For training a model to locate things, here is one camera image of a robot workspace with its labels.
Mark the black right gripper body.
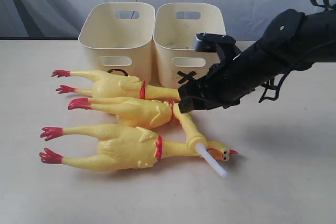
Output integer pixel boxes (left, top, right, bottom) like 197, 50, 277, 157
177, 63, 240, 113

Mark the yellow rubber chicken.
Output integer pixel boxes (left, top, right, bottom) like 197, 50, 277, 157
39, 124, 237, 172
51, 70, 181, 102

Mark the headless yellow chicken body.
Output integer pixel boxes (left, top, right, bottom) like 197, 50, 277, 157
68, 97, 174, 130

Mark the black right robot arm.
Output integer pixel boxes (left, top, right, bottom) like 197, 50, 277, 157
178, 9, 335, 113

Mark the cream bin marked cross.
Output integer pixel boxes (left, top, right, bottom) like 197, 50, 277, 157
153, 3, 226, 88

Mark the cream bin marked circle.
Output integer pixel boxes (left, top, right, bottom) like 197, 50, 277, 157
78, 2, 155, 82

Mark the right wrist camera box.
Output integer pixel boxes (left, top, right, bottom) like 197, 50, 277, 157
193, 33, 236, 52

